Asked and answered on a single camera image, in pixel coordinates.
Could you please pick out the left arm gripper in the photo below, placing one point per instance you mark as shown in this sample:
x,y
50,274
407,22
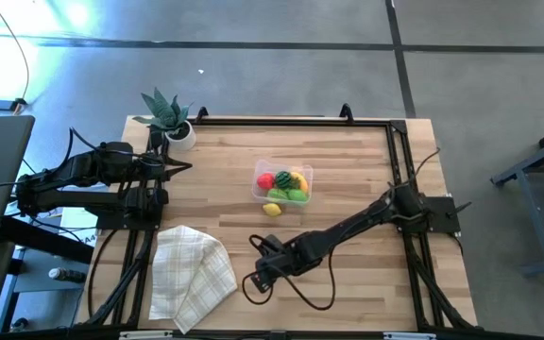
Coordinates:
x,y
161,168

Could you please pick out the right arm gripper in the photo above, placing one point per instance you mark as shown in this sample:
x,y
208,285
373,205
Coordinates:
x,y
281,264

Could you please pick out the yellow toy lemon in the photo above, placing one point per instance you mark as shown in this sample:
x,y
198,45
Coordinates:
x,y
272,209

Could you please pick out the clear plastic tupperware container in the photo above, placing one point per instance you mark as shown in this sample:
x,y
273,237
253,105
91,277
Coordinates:
x,y
259,165

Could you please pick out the red toy apple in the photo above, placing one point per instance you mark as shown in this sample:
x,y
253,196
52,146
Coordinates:
x,y
266,181

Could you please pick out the bright green toy pear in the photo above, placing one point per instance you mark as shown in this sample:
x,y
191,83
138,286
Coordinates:
x,y
297,195

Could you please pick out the dark green toy watermelon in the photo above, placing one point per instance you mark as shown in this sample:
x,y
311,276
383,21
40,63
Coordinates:
x,y
283,179

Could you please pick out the yellow toy banana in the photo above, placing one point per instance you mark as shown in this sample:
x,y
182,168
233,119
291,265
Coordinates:
x,y
301,181

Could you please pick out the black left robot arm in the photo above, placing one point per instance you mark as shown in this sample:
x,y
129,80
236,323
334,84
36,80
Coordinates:
x,y
88,200

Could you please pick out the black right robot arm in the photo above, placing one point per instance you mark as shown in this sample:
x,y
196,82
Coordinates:
x,y
347,226

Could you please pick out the green plant in white pot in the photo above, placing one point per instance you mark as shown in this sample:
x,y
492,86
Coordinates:
x,y
163,113

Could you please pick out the white checked cloth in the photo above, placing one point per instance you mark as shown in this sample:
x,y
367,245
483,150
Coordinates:
x,y
192,274

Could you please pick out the white paper sheet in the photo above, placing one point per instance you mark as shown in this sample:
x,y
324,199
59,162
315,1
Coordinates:
x,y
76,222

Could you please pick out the white table edge clamp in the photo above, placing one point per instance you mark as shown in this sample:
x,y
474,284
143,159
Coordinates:
x,y
409,336
147,335

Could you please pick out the black side desk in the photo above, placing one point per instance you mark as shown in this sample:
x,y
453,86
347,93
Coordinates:
x,y
40,238

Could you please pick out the dark bottle white cap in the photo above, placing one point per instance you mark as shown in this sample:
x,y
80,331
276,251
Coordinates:
x,y
66,275

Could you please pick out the blue grey metal cart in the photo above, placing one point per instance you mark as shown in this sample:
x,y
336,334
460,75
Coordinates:
x,y
534,222

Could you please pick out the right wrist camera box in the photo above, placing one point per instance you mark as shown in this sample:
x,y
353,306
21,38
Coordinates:
x,y
273,245

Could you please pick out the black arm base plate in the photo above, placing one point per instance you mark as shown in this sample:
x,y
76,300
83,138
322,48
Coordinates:
x,y
444,215
111,222

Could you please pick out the black aluminium table frame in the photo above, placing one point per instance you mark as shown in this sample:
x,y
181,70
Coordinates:
x,y
300,122

